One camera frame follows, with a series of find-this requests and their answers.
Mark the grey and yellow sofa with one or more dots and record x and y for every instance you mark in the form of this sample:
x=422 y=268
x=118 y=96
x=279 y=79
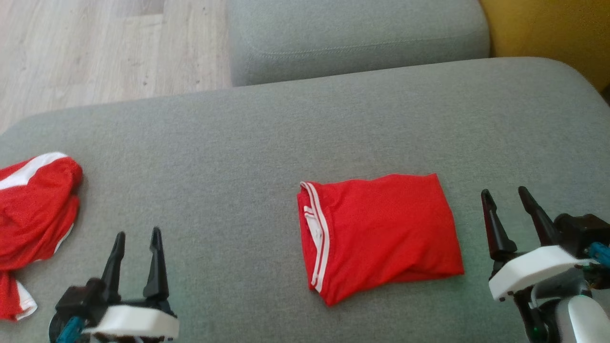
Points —
x=214 y=166

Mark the blue left camera connector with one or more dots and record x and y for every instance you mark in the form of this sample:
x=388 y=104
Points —
x=70 y=331

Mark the grey sofa seat cushion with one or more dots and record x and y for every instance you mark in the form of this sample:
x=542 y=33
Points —
x=357 y=33

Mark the yellow sofa backrest cushion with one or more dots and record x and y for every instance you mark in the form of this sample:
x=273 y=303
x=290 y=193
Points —
x=548 y=33

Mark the blue camera connector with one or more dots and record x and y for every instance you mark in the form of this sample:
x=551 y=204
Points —
x=601 y=252
x=70 y=331

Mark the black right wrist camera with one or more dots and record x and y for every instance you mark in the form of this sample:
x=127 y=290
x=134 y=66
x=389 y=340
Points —
x=581 y=231

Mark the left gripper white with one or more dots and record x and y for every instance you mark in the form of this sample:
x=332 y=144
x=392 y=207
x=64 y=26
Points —
x=138 y=321

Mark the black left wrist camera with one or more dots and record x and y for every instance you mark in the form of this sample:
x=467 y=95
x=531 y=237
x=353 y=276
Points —
x=76 y=300

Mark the blue right camera connector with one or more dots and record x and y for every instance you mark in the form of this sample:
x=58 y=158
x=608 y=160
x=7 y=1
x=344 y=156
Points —
x=601 y=252

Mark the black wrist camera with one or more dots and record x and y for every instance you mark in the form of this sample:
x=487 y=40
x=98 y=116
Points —
x=581 y=231
x=76 y=300

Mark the red white basketball jersey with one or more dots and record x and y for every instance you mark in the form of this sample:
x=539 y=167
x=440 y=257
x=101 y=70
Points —
x=38 y=209
x=391 y=228

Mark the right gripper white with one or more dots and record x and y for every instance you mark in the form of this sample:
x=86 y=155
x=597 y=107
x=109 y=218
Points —
x=538 y=267

